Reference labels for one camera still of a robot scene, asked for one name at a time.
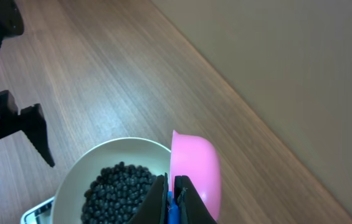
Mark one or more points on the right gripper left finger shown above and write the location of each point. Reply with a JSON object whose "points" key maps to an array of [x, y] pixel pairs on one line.
{"points": [[153, 209]]}

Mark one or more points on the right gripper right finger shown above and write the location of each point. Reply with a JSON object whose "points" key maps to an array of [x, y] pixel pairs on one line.
{"points": [[191, 208]]}

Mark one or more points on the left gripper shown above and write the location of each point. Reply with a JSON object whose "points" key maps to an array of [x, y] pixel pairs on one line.
{"points": [[34, 125]]}

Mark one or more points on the pink scoop blue handle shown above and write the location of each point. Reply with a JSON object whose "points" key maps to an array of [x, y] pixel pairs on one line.
{"points": [[196, 158]]}

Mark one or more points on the black beans in bowl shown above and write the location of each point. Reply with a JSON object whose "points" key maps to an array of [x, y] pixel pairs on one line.
{"points": [[116, 194]]}

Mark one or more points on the white bowl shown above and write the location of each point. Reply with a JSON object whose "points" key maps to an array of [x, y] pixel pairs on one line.
{"points": [[69, 198]]}

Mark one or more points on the white digital kitchen scale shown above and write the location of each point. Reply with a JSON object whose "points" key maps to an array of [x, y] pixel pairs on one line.
{"points": [[40, 214]]}

